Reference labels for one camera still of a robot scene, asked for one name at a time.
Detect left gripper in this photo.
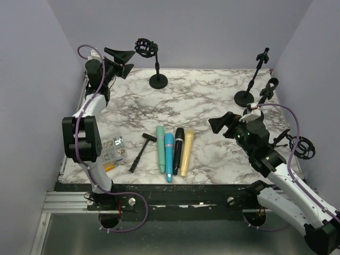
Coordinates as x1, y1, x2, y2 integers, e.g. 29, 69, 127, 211
101, 48, 134, 87

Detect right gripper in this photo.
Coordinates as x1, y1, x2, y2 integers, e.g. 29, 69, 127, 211
209, 110, 254, 156

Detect black stand with shock mount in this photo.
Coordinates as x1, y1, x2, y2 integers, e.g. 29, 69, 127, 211
134, 38, 168, 89

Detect cream microphone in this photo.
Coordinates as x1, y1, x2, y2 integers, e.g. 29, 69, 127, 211
180, 130, 194, 177

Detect black round-base clip stand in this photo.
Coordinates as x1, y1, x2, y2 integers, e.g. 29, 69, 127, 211
234, 47, 270, 107

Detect black microphone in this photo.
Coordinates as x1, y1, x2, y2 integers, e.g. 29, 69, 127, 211
173, 127, 184, 175

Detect blue microphone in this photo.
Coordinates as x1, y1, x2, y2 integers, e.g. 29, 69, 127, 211
164, 133, 174, 183

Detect mint green microphone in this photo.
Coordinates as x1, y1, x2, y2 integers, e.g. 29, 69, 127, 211
156, 125, 165, 173

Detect black tripod shock-mount stand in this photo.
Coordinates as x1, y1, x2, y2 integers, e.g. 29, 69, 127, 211
270, 129, 316, 160

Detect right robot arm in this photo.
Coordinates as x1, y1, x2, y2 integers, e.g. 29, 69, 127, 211
208, 112, 339, 254

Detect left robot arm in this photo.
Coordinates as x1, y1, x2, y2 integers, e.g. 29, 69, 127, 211
62, 48, 135, 210

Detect clear screw organizer box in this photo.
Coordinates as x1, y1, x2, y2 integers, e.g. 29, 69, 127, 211
101, 135, 126, 164

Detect yellow black utility knife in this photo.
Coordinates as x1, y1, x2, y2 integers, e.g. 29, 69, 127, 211
103, 163, 116, 172

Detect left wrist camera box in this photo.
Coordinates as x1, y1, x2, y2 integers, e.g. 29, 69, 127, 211
87, 47, 102, 62

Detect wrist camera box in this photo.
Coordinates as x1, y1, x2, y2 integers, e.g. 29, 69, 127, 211
239, 103, 261, 123
87, 47, 102, 62

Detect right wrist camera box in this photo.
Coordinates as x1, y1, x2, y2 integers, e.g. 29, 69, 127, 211
239, 103, 261, 123

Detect black T-handle tool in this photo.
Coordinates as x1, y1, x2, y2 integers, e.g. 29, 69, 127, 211
129, 133, 157, 173

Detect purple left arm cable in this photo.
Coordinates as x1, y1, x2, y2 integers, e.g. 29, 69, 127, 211
74, 44, 150, 234

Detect black front mounting rail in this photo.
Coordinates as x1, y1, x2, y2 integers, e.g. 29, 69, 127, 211
54, 183, 261, 222

